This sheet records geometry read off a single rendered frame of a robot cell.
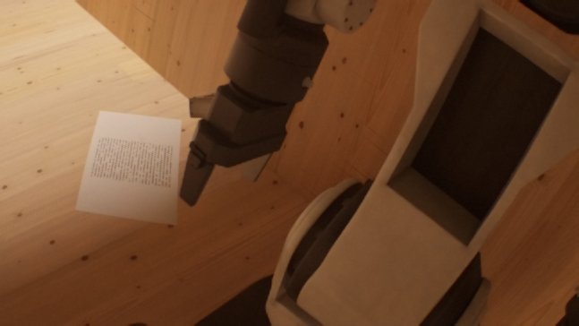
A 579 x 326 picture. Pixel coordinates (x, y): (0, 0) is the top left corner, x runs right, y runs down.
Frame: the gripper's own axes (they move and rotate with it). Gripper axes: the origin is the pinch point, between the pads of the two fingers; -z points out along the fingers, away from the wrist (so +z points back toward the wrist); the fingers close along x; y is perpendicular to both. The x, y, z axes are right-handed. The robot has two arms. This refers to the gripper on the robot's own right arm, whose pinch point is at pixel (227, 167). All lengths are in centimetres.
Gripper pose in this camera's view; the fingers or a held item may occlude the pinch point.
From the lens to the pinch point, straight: 56.3
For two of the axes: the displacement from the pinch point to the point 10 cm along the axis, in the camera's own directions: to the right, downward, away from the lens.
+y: 7.3, 5.6, -3.8
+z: 3.7, -8.0, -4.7
